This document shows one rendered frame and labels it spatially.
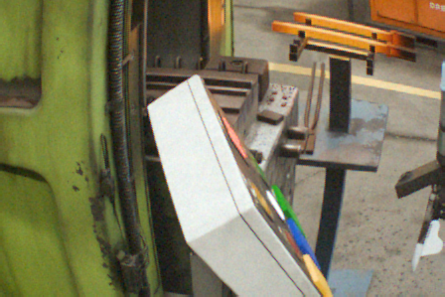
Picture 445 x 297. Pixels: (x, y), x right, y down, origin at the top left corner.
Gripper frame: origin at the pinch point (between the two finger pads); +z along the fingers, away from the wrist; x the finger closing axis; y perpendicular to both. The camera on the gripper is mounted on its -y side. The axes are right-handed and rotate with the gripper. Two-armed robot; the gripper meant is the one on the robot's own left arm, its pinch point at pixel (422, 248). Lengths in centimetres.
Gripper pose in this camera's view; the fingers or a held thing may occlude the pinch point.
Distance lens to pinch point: 122.0
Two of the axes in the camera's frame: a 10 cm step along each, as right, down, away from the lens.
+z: 0.1, 9.0, 4.4
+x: 4.9, -3.9, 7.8
